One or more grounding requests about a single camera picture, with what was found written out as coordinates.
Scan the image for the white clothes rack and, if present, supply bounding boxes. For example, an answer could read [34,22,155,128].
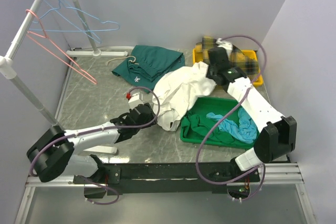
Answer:
[0,0,135,155]

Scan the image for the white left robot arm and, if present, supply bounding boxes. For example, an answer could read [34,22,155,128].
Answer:
[27,103,157,183]

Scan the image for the dark green folded pants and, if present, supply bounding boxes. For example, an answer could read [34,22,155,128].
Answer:
[112,45,185,90]

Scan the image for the blue wire hanger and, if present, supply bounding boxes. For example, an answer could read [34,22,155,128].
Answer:
[39,0,120,32]
[43,0,101,44]

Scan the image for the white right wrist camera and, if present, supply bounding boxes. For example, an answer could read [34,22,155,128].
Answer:
[216,38,234,51]

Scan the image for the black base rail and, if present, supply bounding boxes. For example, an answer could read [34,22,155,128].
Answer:
[89,162,260,195]

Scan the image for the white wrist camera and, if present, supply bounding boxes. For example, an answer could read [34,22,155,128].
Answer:
[126,92,144,110]
[216,38,234,51]

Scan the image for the green plastic tray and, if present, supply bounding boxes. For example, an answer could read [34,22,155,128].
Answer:
[180,97,259,152]

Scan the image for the yellow plaid cloth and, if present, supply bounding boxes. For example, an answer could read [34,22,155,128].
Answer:
[193,36,260,80]

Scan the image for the white flower print t-shirt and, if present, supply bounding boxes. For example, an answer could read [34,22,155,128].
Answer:
[152,62,216,132]

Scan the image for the green cloth in tray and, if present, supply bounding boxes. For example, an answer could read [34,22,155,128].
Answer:
[181,113,254,148]

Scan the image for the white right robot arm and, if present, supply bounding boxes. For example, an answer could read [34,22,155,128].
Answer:
[207,47,297,182]

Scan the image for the light blue cloth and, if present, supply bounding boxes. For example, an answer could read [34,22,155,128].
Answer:
[208,108,258,145]

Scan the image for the yellow plastic tray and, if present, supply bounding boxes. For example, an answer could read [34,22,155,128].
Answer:
[192,47,260,80]

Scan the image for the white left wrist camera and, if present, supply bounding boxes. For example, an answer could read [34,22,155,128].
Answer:
[126,92,144,110]

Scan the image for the pink wire hanger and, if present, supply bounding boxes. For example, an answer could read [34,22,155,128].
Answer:
[26,9,98,85]

